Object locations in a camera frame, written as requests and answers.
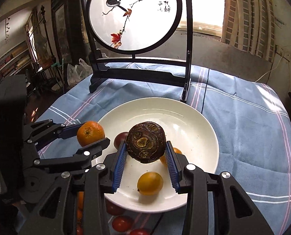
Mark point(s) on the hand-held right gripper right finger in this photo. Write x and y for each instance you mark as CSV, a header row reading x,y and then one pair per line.
x,y
172,170

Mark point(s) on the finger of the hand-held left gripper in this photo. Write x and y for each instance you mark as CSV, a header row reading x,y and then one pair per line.
x,y
68,131
86,153

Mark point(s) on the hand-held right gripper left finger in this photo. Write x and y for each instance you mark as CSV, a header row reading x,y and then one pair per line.
x,y
118,169

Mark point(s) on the orange mandarin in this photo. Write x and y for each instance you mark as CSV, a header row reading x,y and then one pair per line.
x,y
79,215
90,133
80,199
178,151

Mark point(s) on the small yellow fruit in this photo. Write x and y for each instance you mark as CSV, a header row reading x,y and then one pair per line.
x,y
150,183

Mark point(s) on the dark red plum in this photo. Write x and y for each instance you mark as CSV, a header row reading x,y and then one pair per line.
x,y
118,139

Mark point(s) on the red cherry tomato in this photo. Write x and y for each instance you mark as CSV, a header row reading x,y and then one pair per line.
x,y
139,232
122,223
114,208
79,230

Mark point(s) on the white round plate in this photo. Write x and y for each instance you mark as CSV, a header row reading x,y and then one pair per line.
x,y
179,122

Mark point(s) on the clear plastic bag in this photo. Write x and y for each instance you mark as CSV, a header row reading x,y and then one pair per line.
x,y
73,76
86,69

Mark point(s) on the bookshelf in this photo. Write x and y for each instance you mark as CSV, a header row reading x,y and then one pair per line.
x,y
13,58

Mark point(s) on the blue striped tablecloth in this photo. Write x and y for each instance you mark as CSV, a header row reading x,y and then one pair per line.
x,y
246,139

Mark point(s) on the dark framed painting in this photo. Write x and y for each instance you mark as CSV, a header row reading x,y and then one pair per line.
x,y
61,29

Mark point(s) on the bird painting table screen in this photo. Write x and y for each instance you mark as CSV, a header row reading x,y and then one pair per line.
x,y
135,29

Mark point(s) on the window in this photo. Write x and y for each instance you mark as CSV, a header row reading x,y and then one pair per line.
x,y
204,5

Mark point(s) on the checked beige curtain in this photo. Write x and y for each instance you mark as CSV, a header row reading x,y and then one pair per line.
x,y
248,17

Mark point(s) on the white wall outlet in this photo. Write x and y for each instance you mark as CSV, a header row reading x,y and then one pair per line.
x,y
286,51

